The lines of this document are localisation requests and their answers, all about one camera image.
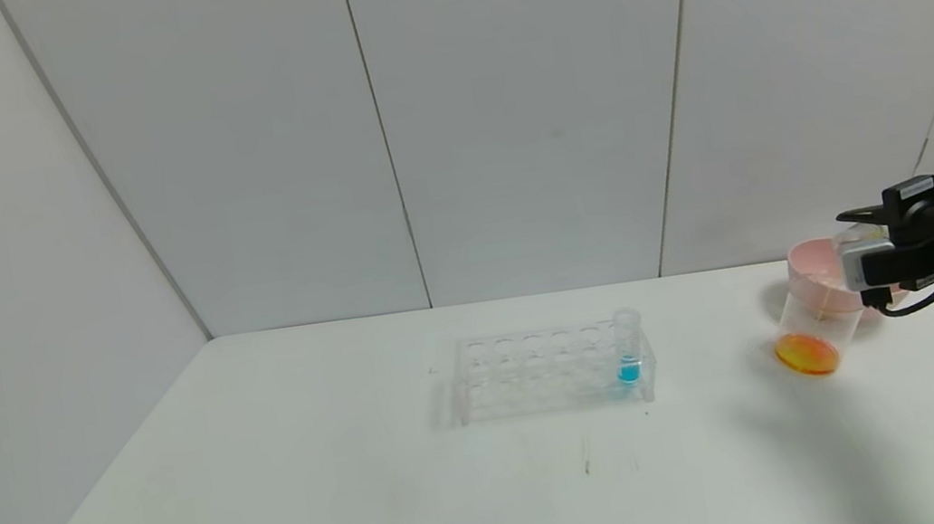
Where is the clear plastic test tube rack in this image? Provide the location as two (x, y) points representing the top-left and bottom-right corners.
(439, 308), (663, 432)

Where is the blue pigment test tube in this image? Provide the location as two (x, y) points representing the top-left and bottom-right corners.
(609, 304), (652, 387)

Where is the clear plastic beaker cup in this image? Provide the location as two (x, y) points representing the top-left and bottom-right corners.
(762, 265), (879, 385)

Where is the pink bowl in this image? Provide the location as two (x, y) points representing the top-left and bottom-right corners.
(783, 227), (912, 333)

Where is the black camera cable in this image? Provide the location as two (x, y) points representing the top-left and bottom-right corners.
(859, 270), (934, 323)

